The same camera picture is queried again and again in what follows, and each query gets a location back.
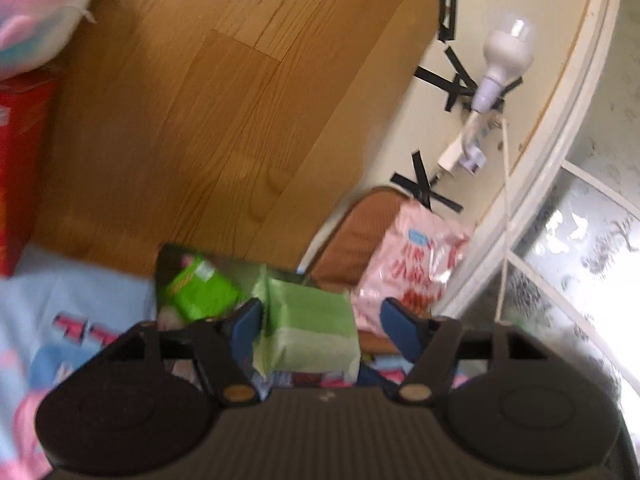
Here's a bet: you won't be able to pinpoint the printed blue pink blanket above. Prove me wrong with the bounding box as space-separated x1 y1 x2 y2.
0 240 171 480

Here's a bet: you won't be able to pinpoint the wooden headboard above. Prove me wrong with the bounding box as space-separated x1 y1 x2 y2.
31 0 442 282

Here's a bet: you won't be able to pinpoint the bright green snack bag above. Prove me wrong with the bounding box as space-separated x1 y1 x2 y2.
164 254 242 324

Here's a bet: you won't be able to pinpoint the white light bulb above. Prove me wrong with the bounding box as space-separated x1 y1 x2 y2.
471 11 539 114

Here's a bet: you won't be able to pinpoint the pink plastic bag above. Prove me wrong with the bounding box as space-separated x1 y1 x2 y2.
349 199 475 337

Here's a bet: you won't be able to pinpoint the white window frame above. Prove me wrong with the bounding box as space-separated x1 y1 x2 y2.
440 0 640 331

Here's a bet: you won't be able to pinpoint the white power adapter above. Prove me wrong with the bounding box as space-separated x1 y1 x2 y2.
436 110 507 179

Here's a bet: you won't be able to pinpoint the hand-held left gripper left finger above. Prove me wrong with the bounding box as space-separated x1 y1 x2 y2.
107 297 264 407

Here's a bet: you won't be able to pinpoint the red box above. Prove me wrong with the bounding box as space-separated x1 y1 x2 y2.
0 66 64 277

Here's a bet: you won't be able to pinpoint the pale green packet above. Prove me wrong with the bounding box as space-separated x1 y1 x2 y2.
251 264 362 382

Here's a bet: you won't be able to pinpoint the black tape strips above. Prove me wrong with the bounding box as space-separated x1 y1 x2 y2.
436 0 460 44
391 151 464 217
414 44 524 114

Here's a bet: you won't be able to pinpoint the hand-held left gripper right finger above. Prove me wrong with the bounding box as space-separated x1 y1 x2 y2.
378 297 549 407

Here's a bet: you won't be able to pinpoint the pink blue plush toy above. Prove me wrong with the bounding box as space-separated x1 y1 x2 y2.
0 0 119 82

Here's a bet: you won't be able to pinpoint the white cord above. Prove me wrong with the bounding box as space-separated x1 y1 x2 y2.
494 119 514 327

